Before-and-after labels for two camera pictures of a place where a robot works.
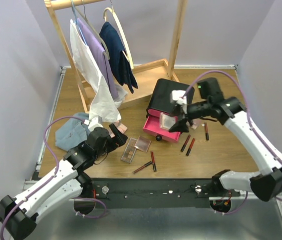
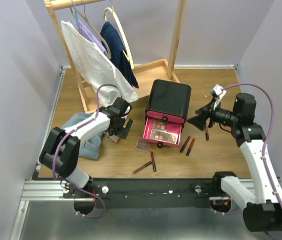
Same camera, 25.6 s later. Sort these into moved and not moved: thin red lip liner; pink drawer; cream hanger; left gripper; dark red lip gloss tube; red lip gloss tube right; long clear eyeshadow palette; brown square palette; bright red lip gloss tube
Moved: left gripper; pink drawer; long clear eyeshadow palette
Not moved: dark red lip gloss tube; red lip gloss tube right; brown square palette; cream hanger; bright red lip gloss tube; thin red lip liner
